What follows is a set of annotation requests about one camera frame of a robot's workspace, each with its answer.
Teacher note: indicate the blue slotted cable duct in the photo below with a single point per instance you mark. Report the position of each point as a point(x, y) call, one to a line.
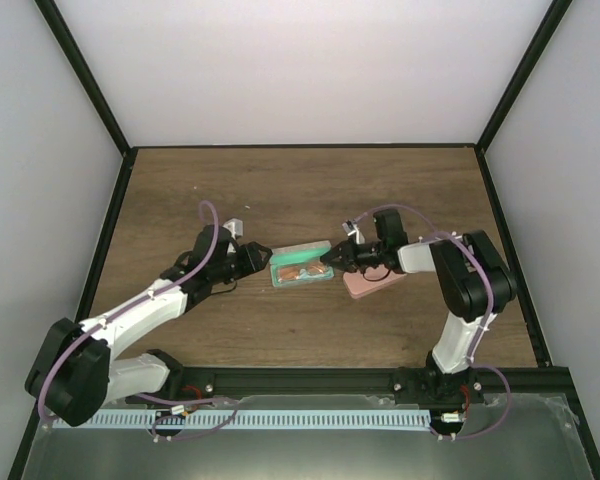
point(391, 420)

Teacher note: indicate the pink glasses case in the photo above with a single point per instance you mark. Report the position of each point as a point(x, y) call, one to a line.
point(359, 285)

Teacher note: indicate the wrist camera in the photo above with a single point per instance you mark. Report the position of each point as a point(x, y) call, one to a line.
point(236, 228)
point(353, 232)

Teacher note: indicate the orange sunglasses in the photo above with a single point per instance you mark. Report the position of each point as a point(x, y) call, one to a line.
point(301, 272)

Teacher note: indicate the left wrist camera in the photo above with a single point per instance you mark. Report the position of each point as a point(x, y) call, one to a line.
point(236, 228)

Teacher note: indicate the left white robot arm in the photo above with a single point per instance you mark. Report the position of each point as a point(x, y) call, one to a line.
point(78, 368)

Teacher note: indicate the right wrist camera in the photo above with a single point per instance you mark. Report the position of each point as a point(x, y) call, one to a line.
point(353, 232)

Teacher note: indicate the black aluminium frame rail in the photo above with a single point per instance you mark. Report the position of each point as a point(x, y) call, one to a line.
point(408, 385)

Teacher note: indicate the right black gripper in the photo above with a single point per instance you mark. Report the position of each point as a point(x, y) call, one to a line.
point(346, 250)

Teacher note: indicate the grey glasses case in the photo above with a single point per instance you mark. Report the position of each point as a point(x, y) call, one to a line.
point(307, 253)

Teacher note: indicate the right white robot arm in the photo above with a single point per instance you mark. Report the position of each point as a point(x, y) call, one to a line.
point(475, 282)

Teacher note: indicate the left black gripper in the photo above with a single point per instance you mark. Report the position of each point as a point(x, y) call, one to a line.
point(253, 260)

